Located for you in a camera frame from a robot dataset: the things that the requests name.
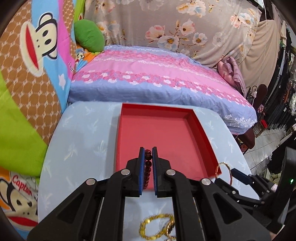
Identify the grey floral bedsheet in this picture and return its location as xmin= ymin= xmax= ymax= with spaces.
xmin=83 ymin=0 xmax=287 ymax=88

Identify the yellow cat-eye bead bracelet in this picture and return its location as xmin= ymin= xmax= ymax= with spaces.
xmin=139 ymin=213 xmax=178 ymax=241

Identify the dark wooden chair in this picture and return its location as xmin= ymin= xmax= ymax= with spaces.
xmin=237 ymin=84 xmax=267 ymax=149

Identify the thin gold bangle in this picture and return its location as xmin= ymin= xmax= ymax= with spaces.
xmin=215 ymin=162 xmax=233 ymax=186

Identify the pink and blue pillow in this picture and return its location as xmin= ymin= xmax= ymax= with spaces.
xmin=68 ymin=45 xmax=257 ymax=135

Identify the dark red bead bracelet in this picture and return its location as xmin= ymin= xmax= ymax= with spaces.
xmin=142 ymin=149 xmax=153 ymax=189

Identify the pink quilted fabric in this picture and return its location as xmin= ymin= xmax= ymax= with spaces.
xmin=217 ymin=56 xmax=247 ymax=97

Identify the red cardboard box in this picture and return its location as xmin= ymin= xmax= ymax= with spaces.
xmin=116 ymin=103 xmax=221 ymax=180

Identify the cartoon monkey colourful blanket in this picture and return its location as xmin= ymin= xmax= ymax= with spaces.
xmin=0 ymin=0 xmax=105 ymax=239

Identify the green cushion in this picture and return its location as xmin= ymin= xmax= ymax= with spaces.
xmin=74 ymin=19 xmax=105 ymax=52

